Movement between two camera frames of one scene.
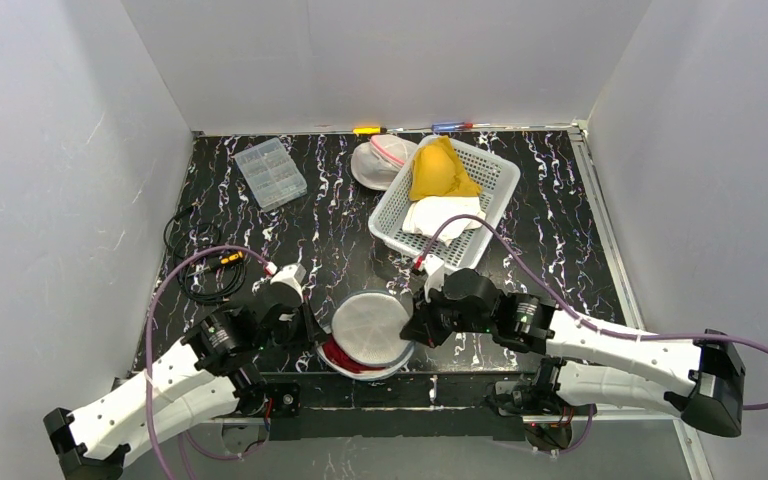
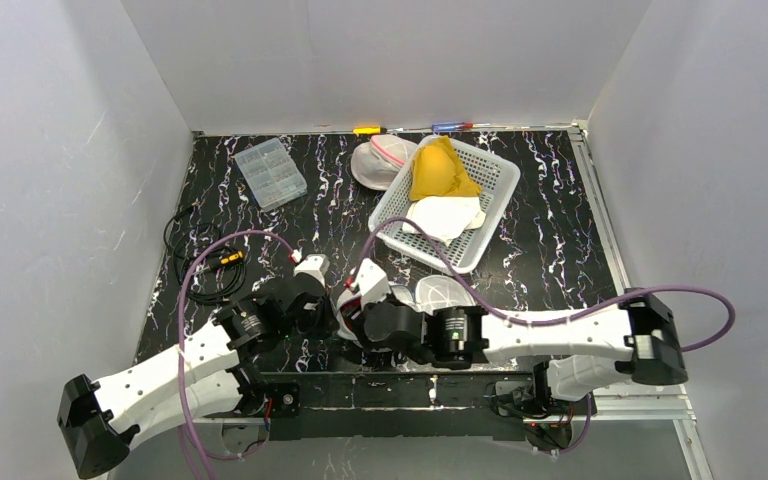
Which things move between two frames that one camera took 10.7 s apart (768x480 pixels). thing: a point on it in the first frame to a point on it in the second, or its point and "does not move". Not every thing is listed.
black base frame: x=397 y=404 does not move
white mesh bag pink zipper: x=377 y=163 does not move
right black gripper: x=420 y=321 to x=363 y=325
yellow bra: x=436 y=171 does not move
